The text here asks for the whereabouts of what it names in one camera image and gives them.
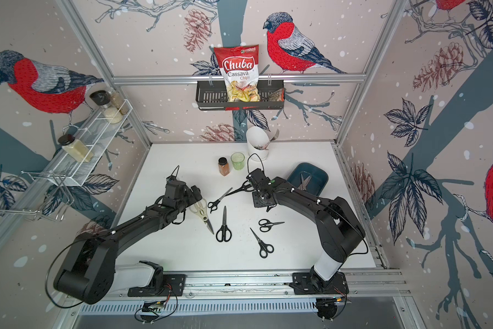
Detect white utensil holder cup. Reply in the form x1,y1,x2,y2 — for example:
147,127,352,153
246,126,270,160

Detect black lid spice grinder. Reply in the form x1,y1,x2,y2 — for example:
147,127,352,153
90,90,124,124

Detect black wire wall basket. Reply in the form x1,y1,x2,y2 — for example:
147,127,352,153
196,80,285,110

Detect white wire wall shelf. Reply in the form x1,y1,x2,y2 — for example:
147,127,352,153
47,100,133,186

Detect brown spice jar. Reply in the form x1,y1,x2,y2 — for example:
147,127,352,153
218,157,230,176

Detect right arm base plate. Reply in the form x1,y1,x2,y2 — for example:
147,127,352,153
289,271,349,296

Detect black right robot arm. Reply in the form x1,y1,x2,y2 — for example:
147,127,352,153
246,169,366,285

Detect green translucent cup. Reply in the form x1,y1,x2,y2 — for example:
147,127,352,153
231,152,246,171

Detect blue handled scissors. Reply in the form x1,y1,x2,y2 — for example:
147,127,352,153
266,204,277,212

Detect small black scissors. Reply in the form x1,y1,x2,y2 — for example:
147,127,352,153
258,219,284,232
208,187,233,213

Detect pink handled scissors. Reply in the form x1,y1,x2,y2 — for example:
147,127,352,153
298,174,312,191

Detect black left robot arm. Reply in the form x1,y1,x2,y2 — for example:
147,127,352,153
53,175,202,304

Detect large black scissors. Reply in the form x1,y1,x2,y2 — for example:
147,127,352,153
216,206,232,243

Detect black scissors wide handles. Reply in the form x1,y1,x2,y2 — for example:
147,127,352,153
227,181,254,196

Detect cream kitchen shears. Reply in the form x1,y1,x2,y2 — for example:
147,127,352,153
189,198,214,234

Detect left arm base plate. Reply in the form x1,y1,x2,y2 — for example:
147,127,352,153
128,272,187,297

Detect teal plastic storage box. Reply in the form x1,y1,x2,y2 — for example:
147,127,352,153
287,163,329,196

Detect chrome wire rack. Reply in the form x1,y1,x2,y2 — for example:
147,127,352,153
0,171,77,222

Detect black scissors front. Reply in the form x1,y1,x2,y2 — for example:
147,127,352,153
250,228,275,259

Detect yellow liquid glass bottle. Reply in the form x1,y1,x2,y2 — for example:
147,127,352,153
58,134,94,163

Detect red Chuba chips bag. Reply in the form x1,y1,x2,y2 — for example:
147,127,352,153
214,45,261,102

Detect clear glass jar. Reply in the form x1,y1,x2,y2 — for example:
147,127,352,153
107,88,128,115

